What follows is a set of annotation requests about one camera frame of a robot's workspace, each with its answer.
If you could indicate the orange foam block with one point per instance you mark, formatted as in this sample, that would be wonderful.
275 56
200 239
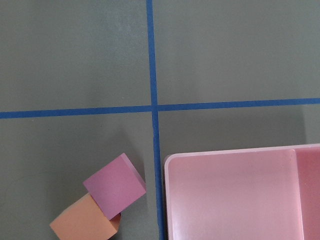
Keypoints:
84 220

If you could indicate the magenta pink foam block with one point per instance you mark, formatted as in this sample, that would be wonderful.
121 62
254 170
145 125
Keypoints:
116 186

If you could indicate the pink plastic tray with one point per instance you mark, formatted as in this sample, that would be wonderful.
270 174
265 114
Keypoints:
268 193

